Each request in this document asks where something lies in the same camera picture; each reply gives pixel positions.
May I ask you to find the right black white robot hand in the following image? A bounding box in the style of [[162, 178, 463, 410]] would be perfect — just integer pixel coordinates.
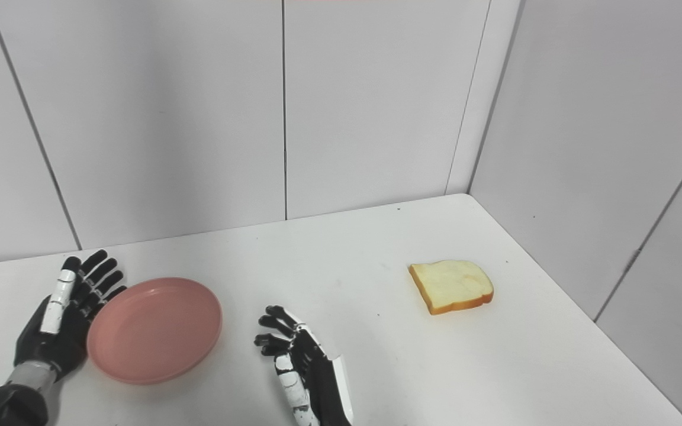
[[253, 305, 355, 426]]

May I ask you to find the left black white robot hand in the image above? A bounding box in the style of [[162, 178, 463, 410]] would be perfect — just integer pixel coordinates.
[[13, 249, 128, 383]]

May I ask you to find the pink round plate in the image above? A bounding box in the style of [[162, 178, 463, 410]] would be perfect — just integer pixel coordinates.
[[86, 277, 224, 386]]

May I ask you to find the slice of white bread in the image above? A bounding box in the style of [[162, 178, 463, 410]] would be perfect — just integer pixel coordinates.
[[408, 259, 495, 316]]

